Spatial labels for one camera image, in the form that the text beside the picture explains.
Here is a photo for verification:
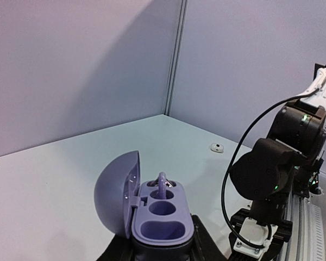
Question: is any white earbud charging case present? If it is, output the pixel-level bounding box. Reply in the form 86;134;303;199
210;143;224;153

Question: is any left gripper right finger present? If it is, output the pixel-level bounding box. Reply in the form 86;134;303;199
190;215;227;261

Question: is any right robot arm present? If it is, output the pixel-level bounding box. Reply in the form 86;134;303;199
224;65;326;260

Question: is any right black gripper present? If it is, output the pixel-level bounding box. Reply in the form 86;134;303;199
229;208;292;260

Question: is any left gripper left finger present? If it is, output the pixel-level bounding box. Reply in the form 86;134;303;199
96;235;135;261

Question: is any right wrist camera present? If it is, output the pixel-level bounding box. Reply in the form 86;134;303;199
233;217;273;260

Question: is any blue-grey earbud charging case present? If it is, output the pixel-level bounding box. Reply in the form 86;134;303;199
94;151;195;260

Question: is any right aluminium frame post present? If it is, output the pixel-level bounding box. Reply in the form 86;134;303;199
163;0;188;116

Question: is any dark round earbud pair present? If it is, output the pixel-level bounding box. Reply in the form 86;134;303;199
147;172;177;200

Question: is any front aluminium rail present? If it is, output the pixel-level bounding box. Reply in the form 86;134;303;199
279;188;326;260

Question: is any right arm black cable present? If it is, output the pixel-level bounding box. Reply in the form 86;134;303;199
221;62;326;247

